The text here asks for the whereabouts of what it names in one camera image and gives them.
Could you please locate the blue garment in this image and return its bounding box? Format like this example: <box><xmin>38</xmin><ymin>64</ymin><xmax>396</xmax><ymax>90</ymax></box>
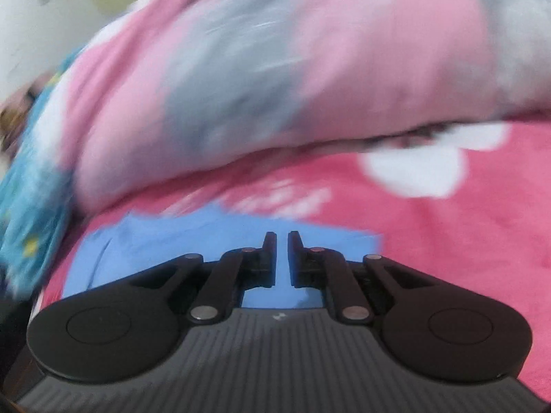
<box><xmin>63</xmin><ymin>204</ymin><xmax>380</xmax><ymax>309</ymax></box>

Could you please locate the pink floral bed sheet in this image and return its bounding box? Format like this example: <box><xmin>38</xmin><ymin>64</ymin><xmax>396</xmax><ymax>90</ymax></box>
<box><xmin>37</xmin><ymin>115</ymin><xmax>550</xmax><ymax>397</ymax></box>

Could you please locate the pink grey floral quilt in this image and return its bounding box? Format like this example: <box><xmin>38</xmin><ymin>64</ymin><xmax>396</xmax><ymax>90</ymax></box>
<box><xmin>61</xmin><ymin>0</ymin><xmax>550</xmax><ymax>212</ymax></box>

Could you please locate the blue cartoon blanket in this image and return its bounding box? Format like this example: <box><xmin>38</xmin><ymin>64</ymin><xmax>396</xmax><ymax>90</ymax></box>
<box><xmin>1</xmin><ymin>50</ymin><xmax>81</xmax><ymax>300</ymax></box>

